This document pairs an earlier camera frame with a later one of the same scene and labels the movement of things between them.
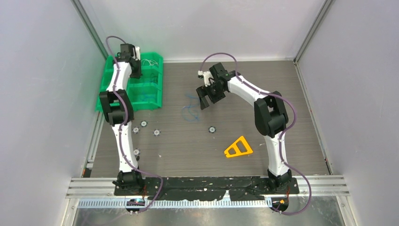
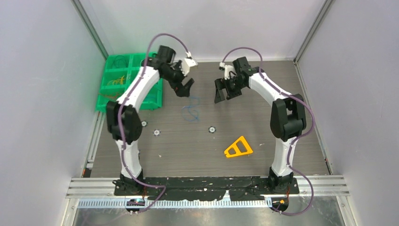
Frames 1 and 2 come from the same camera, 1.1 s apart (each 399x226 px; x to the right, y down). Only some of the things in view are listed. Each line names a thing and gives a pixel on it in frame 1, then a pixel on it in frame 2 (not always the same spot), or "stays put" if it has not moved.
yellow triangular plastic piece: (236, 149) stays put
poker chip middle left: (156, 132) stays put
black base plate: (239, 189) stays put
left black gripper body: (137, 71) -> (174, 76)
